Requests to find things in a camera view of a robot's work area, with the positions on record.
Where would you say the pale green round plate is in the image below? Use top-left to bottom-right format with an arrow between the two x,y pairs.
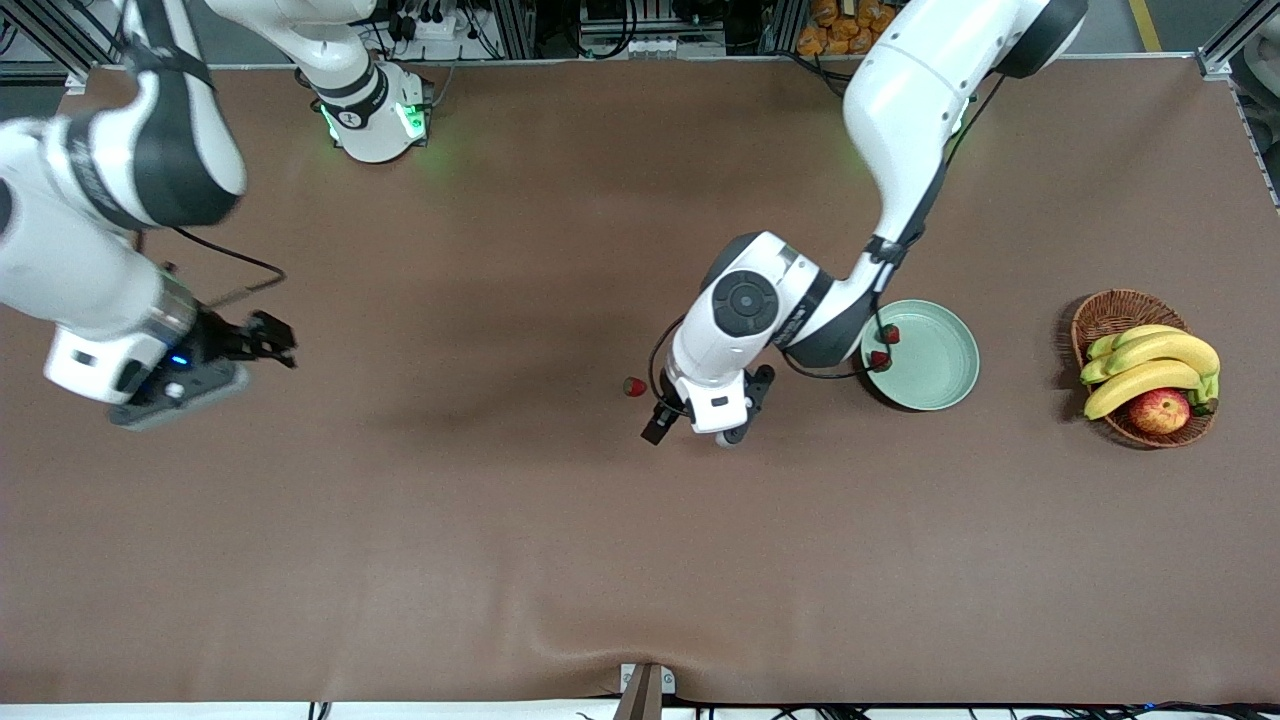
862,299 -> 981,412

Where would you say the brown table cover mat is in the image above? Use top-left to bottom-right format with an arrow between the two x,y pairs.
0,55 -> 1280,706

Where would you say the brown wicker basket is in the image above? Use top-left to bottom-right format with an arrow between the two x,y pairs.
1070,289 -> 1217,449

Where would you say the white power strip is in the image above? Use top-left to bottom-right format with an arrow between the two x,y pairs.
385,5 -> 476,43

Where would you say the bag of orange fruits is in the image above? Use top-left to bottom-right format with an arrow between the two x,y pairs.
796,0 -> 906,57

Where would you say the short greenish yellow banana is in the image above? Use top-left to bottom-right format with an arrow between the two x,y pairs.
1087,324 -> 1187,362

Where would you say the red yellow apple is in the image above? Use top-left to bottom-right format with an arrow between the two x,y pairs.
1127,388 -> 1192,435

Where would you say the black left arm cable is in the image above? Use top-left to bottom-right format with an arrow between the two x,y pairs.
648,70 -> 1009,413

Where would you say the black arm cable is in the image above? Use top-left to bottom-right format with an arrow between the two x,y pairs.
120,0 -> 289,311
648,70 -> 1009,413

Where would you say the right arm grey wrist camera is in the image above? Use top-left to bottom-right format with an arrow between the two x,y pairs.
108,355 -> 251,432

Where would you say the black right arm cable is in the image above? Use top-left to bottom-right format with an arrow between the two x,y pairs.
120,0 -> 289,311

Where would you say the metal clamp bracket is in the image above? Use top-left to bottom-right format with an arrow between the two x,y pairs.
612,662 -> 677,720

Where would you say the aluminium frame beam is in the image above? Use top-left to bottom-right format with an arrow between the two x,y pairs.
0,0 -> 106,73

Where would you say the aluminium frame post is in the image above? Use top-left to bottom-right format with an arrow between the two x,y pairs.
497,0 -> 537,59
762,0 -> 801,56

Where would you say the aluminium frame rail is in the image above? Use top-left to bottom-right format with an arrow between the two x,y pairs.
1195,0 -> 1280,211

